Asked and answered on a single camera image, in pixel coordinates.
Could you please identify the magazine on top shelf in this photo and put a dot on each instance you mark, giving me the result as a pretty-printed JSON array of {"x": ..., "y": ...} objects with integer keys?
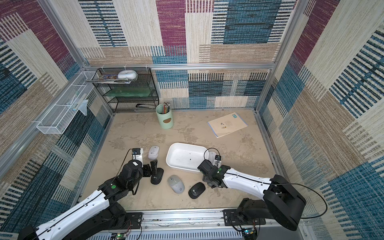
[{"x": 109, "y": 79}]

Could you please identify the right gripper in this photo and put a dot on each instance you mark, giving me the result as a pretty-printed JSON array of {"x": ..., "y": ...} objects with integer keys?
[{"x": 207, "y": 168}]

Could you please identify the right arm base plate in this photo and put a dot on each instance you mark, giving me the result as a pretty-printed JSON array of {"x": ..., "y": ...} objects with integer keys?
[{"x": 232, "y": 219}]

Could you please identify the white round device on shelf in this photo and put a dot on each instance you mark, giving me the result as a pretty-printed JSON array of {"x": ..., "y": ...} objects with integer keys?
[{"x": 128, "y": 75}]

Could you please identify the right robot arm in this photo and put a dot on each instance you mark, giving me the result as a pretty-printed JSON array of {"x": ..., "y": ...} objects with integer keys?
[{"x": 277, "y": 199}]

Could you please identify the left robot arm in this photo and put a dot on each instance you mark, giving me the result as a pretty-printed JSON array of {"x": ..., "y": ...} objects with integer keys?
[{"x": 100, "y": 211}]

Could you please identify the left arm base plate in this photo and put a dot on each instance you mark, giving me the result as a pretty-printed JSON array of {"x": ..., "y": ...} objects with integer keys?
[{"x": 132, "y": 221}]

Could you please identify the black wire shelf rack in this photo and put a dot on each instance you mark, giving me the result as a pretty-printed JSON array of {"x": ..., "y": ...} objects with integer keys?
[{"x": 145, "y": 79}]

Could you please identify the green pad on shelf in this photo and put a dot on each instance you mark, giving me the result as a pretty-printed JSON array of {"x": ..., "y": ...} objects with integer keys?
[{"x": 129, "y": 92}]

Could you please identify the black stapler on bottom shelf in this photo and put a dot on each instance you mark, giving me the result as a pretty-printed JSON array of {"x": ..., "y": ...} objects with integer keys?
[{"x": 145, "y": 106}]

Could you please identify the white storage box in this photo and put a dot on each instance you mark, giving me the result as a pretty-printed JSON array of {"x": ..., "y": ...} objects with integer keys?
[{"x": 186, "y": 157}]

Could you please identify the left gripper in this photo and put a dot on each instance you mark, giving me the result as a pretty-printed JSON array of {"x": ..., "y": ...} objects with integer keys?
[{"x": 148, "y": 172}]

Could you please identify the grey computer mouse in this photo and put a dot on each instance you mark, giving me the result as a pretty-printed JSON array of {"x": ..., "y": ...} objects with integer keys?
[{"x": 176, "y": 184}]

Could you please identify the beige notebook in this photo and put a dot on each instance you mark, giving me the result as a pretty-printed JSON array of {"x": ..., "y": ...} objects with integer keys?
[{"x": 227, "y": 124}]

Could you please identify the black computer mouse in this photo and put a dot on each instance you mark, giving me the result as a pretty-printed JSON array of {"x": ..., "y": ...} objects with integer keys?
[
  {"x": 157, "y": 178},
  {"x": 196, "y": 190}
]

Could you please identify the white computer mouse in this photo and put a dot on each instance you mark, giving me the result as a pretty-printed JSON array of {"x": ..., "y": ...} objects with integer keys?
[{"x": 153, "y": 152}]

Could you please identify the white wire wall basket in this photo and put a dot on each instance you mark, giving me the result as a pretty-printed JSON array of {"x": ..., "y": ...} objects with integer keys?
[{"x": 74, "y": 99}]

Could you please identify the green pen holder cup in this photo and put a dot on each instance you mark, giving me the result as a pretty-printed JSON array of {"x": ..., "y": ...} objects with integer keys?
[{"x": 165, "y": 115}]

